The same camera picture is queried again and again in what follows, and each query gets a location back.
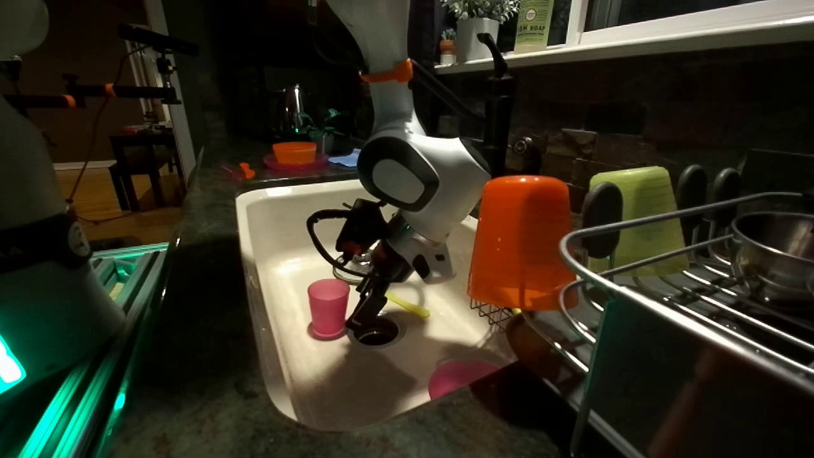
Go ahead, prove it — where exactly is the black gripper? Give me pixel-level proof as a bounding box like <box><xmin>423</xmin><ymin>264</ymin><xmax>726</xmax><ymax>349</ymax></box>
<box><xmin>336</xmin><ymin>199</ymin><xmax>423</xmax><ymax>331</ymax></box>

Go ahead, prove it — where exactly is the pink plastic cup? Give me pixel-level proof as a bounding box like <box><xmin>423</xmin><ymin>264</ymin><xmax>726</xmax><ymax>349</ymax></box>
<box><xmin>309</xmin><ymin>280</ymin><xmax>348</xmax><ymax>340</ymax></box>

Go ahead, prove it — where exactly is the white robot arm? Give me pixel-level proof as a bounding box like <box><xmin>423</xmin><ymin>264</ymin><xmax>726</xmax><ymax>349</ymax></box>
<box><xmin>325</xmin><ymin>0</ymin><xmax>490</xmax><ymax>340</ymax></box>

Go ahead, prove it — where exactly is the orange plastic cup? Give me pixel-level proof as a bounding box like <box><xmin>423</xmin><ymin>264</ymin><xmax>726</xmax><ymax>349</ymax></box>
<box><xmin>468</xmin><ymin>176</ymin><xmax>573</xmax><ymax>309</ymax></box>

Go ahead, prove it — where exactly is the green plastic cup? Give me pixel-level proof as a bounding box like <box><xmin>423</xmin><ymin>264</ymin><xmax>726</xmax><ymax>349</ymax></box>
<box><xmin>587</xmin><ymin>166</ymin><xmax>689</xmax><ymax>275</ymax></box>

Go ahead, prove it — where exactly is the yellow plastic utensil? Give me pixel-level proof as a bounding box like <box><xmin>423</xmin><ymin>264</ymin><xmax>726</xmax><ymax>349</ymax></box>
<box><xmin>387</xmin><ymin>293</ymin><xmax>429</xmax><ymax>321</ymax></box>

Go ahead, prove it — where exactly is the white ceramic kitchen sink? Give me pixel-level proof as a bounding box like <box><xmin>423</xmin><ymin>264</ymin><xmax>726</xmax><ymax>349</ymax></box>
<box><xmin>237</xmin><ymin>180</ymin><xmax>513</xmax><ymax>429</ymax></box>

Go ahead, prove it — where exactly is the blue dish cloth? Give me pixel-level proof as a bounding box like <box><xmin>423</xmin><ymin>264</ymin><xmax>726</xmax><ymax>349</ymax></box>
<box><xmin>329</xmin><ymin>147</ymin><xmax>361</xmax><ymax>167</ymax></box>

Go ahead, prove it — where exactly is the orange plastic bowl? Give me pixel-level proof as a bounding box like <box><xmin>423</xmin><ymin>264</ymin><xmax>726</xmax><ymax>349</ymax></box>
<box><xmin>272</xmin><ymin>140</ymin><xmax>319</xmax><ymax>166</ymax></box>

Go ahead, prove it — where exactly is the dark bronze faucet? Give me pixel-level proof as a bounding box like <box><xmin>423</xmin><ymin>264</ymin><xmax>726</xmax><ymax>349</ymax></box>
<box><xmin>479</xmin><ymin>33</ymin><xmax>517</xmax><ymax>176</ymax></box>

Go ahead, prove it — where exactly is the white potted plant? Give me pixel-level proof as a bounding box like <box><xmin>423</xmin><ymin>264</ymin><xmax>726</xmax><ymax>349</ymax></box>
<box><xmin>443</xmin><ymin>0</ymin><xmax>517</xmax><ymax>63</ymax></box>

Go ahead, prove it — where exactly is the green dish soap bottle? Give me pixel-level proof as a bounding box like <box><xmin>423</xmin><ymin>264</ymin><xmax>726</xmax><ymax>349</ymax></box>
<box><xmin>513</xmin><ymin>0</ymin><xmax>554</xmax><ymax>51</ymax></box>

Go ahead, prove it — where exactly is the metal dish rack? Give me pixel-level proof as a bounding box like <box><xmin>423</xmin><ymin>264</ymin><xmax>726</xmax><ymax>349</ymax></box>
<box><xmin>517</xmin><ymin>173</ymin><xmax>814</xmax><ymax>458</ymax></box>

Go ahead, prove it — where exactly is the stainless steel pot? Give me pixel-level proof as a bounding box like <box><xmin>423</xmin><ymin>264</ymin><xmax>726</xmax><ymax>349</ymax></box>
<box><xmin>732</xmin><ymin>211</ymin><xmax>814</xmax><ymax>302</ymax></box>

